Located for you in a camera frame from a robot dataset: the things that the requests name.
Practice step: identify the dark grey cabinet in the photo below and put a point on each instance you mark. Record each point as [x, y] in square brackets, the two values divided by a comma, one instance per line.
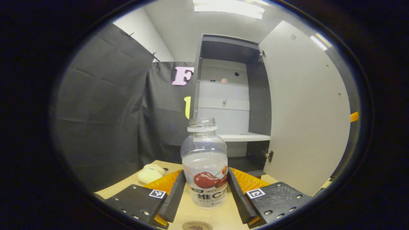
[258, 95]

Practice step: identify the white cabinet door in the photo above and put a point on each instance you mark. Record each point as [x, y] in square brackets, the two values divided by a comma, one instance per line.
[303, 111]

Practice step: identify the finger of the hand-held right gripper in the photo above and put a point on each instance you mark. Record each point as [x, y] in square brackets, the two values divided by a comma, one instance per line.
[354, 117]

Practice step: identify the cream plush toy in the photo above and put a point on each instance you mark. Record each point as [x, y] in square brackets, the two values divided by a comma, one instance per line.
[150, 174]

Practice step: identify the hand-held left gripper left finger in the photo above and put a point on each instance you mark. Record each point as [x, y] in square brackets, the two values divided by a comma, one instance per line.
[175, 198]

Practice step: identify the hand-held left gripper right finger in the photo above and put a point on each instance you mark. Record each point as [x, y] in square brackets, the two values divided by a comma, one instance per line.
[238, 198]

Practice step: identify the clear plastic bottle cherry label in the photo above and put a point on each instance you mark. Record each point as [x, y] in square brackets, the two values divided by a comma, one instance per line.
[204, 159]

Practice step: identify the ceiling light panel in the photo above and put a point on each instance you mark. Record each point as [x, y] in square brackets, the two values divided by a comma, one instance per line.
[321, 41]
[228, 8]

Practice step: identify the round brown coaster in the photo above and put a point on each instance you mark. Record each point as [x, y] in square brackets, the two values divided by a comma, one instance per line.
[197, 226]

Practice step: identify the black backdrop cloth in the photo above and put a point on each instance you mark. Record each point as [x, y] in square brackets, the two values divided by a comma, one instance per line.
[105, 111]

